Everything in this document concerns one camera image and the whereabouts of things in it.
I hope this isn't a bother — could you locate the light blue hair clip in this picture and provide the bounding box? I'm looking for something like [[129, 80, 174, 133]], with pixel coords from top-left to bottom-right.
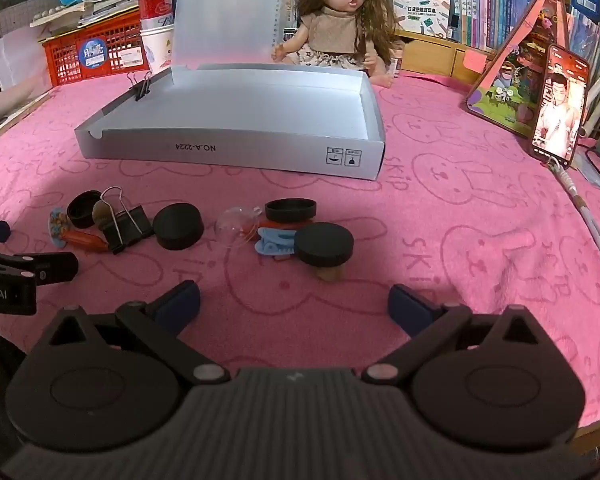
[[253, 227, 297, 261]]

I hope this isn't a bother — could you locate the red soda can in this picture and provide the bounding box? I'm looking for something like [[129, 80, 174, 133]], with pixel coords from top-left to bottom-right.
[[139, 0, 175, 31]]

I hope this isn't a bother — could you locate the wooden strip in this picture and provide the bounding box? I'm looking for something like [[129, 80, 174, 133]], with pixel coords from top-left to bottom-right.
[[0, 92, 53, 156]]

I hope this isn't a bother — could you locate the brown-haired doll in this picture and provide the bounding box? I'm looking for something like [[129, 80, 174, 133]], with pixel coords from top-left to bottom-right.
[[271, 0, 396, 90]]

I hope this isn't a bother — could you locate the large black binder clip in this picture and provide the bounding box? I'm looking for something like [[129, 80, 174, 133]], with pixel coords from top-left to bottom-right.
[[99, 186, 155, 255]]

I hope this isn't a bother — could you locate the blue dotted hair clip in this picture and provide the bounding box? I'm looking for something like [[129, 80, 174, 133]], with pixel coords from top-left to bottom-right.
[[48, 208, 72, 247]]

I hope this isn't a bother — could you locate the wooden drawer box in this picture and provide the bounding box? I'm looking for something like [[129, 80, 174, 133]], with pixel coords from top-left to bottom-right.
[[395, 35, 486, 81]]

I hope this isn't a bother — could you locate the red plastic basket with sticker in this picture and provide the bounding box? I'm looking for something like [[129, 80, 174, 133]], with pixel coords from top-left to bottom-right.
[[41, 10, 148, 88]]

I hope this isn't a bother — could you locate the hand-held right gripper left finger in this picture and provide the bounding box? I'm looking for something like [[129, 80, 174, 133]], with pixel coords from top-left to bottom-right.
[[44, 280, 231, 386]]

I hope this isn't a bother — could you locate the clear plastic ball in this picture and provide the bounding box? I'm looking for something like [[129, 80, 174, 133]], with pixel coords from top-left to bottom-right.
[[215, 205, 262, 249]]

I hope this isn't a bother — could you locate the red hair clip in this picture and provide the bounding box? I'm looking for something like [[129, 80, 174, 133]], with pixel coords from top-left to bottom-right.
[[256, 218, 313, 233], [60, 229, 109, 252]]

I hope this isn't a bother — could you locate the white printed carton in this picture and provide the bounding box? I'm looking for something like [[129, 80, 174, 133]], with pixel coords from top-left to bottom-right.
[[392, 0, 452, 38]]

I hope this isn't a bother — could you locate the small black binder clip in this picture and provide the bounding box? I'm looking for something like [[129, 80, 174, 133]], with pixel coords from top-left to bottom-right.
[[127, 72, 153, 102]]

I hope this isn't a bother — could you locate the white paper cup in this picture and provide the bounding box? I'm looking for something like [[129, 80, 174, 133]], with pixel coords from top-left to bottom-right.
[[140, 25, 175, 73]]

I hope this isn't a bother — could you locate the pink printed towel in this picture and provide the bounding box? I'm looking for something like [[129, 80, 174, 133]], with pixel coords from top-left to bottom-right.
[[0, 72, 600, 441]]

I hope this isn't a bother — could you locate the grey cardboard box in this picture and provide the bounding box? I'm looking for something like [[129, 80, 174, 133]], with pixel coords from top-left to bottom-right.
[[74, 64, 386, 181]]

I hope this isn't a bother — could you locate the translucent plastic clipboard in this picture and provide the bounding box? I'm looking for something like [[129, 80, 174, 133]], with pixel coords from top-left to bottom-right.
[[172, 0, 293, 68]]

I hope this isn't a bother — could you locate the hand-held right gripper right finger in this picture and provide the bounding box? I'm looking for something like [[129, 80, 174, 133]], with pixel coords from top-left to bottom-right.
[[362, 284, 541, 386]]

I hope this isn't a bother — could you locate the black cap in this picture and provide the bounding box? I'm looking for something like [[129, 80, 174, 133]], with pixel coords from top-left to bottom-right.
[[66, 191, 104, 229]]

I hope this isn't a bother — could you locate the white paper sheet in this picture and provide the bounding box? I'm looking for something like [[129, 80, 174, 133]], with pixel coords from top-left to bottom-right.
[[0, 27, 46, 106]]

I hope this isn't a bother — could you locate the thick black round lid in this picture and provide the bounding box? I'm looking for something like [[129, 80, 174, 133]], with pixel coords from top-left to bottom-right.
[[153, 203, 205, 251]]

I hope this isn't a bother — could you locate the row of shelved books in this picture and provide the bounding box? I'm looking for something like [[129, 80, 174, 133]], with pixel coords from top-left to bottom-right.
[[415, 0, 600, 73]]

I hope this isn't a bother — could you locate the black oval lid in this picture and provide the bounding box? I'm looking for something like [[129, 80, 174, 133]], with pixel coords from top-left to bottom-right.
[[264, 198, 318, 223]]

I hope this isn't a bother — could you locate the pink triangular toy house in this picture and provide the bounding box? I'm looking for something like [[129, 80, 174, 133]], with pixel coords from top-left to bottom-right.
[[462, 0, 588, 138]]

